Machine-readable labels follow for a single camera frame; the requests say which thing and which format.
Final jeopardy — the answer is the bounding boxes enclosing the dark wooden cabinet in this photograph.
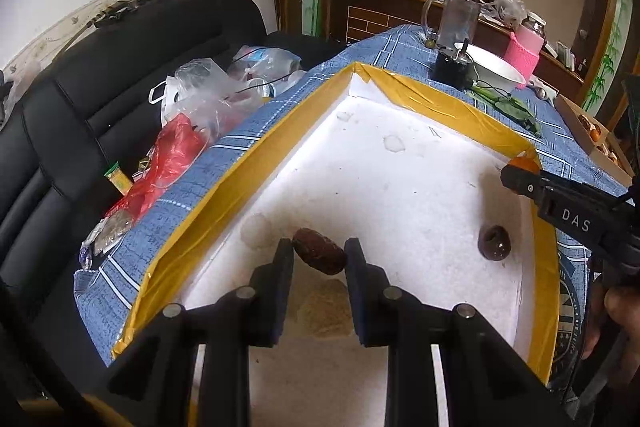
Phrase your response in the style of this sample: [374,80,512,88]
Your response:
[322,0,586,82]

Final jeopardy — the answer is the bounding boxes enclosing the black leather sofa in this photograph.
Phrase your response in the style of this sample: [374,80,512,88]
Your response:
[0,0,346,427]

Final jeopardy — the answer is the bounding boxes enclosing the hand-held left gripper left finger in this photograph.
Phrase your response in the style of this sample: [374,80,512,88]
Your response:
[106,238,296,427]

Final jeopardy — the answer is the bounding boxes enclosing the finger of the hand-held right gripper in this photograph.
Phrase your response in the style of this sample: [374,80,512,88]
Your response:
[500,164,553,208]

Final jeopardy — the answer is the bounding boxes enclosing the blue checked tablecloth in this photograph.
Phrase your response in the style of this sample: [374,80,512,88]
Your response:
[74,23,640,408]

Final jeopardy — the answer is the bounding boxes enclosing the dark brown round fruit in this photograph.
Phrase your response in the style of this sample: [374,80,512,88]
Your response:
[477,224,512,262]

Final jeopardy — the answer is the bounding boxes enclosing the person's right hand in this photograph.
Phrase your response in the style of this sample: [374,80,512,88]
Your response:
[582,279,640,360]

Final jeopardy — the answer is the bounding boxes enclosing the green yellow snack packet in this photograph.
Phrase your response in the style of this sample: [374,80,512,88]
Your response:
[104,162,133,195]

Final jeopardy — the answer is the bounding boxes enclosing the clear packet dark contents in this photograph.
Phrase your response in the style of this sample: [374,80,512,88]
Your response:
[80,212,136,269]

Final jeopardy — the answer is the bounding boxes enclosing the clear plastic bag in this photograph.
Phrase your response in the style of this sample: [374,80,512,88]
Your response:
[148,58,266,142]

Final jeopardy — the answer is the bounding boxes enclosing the white foam box yellow tape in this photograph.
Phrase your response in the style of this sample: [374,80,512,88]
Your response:
[111,62,560,427]

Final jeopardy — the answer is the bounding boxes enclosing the cardboard tray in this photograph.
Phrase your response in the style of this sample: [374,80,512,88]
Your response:
[554,94,636,188]

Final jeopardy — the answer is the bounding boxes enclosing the green leaves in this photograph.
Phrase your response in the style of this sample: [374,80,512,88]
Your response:
[470,84,543,138]

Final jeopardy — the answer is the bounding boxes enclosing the plastic bag with bottles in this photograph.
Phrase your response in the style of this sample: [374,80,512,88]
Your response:
[227,46,307,100]

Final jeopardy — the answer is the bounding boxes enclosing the small black box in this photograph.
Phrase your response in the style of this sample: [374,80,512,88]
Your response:
[432,39,476,88]

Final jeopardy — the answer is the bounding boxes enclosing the glass pitcher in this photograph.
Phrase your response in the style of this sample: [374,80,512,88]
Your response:
[421,0,483,50]

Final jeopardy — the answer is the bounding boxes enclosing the red plastic bag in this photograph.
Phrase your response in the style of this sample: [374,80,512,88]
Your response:
[102,114,206,228]

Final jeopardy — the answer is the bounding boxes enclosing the crumpled translucent plastic bag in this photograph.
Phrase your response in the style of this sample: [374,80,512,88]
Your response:
[482,0,527,28]

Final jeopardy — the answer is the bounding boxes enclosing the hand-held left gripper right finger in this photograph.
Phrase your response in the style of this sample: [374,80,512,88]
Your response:
[344,237,571,427]

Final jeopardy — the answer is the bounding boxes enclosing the white bowl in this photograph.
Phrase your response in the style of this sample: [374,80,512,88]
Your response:
[452,43,527,92]

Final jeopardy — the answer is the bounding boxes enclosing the jar with pink sleeve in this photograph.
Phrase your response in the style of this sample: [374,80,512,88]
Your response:
[502,13,547,78]

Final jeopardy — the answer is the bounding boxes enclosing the red date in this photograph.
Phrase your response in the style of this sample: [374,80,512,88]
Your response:
[291,228,348,277]

